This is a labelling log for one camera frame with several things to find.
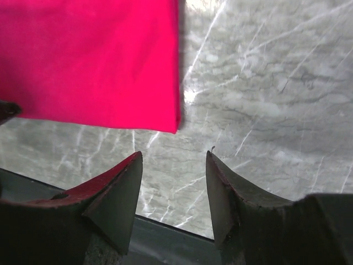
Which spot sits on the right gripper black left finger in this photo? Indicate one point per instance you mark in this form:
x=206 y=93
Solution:
x=88 y=224

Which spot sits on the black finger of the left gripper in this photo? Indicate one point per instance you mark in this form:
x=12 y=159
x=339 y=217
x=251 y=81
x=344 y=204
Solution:
x=8 y=110

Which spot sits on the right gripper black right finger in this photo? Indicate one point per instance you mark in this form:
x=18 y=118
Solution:
x=254 y=226

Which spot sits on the red t shirt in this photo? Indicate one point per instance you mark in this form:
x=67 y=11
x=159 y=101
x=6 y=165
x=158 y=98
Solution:
x=113 y=64

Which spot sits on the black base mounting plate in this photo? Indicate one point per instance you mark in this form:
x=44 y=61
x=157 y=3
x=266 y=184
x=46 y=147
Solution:
x=151 y=242

